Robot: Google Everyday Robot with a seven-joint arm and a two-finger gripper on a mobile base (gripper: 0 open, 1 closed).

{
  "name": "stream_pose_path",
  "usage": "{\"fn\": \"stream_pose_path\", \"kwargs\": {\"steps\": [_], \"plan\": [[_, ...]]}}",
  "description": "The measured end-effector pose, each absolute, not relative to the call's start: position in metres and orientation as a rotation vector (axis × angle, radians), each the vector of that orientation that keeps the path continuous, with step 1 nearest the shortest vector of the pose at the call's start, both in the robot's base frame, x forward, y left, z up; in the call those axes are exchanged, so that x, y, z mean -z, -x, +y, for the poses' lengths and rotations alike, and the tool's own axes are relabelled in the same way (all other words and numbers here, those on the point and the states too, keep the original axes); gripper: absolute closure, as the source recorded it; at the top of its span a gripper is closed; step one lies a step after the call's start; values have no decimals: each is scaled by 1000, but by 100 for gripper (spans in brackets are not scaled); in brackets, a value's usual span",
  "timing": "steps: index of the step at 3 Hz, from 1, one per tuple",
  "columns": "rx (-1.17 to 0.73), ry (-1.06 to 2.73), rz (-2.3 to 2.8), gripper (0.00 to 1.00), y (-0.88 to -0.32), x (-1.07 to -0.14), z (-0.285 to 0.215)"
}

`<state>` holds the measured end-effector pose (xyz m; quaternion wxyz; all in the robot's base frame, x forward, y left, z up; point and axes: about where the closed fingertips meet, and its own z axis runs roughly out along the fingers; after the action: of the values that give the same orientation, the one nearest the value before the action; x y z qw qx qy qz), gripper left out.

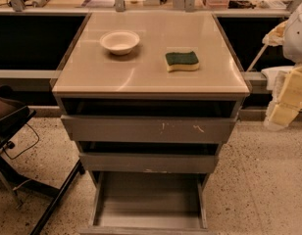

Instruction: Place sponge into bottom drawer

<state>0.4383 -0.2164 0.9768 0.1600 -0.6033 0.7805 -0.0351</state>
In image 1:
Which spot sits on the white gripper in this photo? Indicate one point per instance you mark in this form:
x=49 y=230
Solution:
x=296 y=38

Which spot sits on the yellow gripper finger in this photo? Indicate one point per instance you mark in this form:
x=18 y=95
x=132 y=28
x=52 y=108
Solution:
x=279 y=116

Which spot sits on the green yellow sponge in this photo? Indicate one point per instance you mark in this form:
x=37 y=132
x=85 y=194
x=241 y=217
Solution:
x=177 y=61

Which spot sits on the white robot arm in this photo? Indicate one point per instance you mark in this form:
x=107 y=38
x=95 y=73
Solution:
x=291 y=48

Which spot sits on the grey drawer cabinet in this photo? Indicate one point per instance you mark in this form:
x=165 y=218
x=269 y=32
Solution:
x=92 y=72

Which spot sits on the bottom grey drawer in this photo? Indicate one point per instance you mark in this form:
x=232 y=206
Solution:
x=133 y=203

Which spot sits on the grey drawer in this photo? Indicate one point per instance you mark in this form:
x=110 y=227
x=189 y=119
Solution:
x=149 y=157
x=133 y=203
x=150 y=121

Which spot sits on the middle grey drawer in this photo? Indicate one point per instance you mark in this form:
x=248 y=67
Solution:
x=149 y=157

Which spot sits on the top grey drawer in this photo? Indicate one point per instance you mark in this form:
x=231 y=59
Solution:
x=150 y=121

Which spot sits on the white curved plastic cover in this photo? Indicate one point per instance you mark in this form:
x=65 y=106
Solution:
x=271 y=74

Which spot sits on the white bowl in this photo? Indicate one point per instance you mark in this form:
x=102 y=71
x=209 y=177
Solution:
x=119 y=42

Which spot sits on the white stick with handle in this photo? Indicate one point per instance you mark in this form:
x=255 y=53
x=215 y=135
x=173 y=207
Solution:
x=258 y=56

